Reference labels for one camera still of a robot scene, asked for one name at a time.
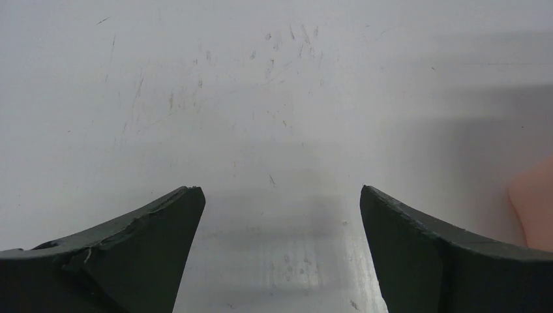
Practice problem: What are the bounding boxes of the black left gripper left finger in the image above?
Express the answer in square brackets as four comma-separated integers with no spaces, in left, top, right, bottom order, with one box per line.
[1,186,205,312]

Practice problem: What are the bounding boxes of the blurred pink object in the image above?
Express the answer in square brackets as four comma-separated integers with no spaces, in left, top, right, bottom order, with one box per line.
[508,156,552,252]

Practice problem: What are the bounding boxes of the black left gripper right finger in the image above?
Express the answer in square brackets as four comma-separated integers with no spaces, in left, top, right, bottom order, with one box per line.
[360,186,552,312]

